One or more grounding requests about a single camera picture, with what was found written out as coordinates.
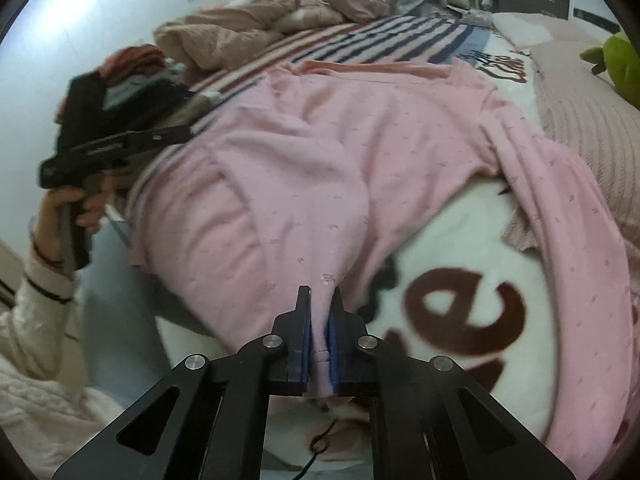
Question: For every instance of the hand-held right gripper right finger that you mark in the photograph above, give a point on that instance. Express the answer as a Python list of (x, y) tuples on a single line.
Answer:
[(333, 345)]

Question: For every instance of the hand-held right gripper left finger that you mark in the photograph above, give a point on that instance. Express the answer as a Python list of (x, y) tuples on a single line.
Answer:
[(304, 340)]

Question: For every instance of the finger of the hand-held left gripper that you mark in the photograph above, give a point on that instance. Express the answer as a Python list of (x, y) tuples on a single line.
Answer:
[(150, 137)]

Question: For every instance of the pink dotted garment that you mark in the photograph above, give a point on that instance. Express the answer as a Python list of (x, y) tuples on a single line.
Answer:
[(310, 180)]

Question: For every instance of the pile of dark clothes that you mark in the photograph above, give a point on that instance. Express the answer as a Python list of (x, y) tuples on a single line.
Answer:
[(135, 72)]

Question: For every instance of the person's left hand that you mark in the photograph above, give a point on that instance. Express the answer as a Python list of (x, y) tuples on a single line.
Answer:
[(75, 205)]

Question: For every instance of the printed white blanket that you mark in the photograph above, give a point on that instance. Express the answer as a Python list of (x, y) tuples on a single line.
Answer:
[(465, 310)]

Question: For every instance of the beige rumpled quilt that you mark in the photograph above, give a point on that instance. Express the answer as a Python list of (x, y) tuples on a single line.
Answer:
[(235, 27)]

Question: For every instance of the pink satin pillow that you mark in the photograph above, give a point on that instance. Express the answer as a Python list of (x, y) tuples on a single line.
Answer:
[(352, 2)]

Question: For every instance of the pink knitted blanket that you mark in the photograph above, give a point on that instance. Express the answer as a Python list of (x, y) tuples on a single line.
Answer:
[(585, 110)]

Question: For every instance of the green plush toy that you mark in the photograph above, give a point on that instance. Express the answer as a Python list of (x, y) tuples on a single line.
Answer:
[(617, 67)]

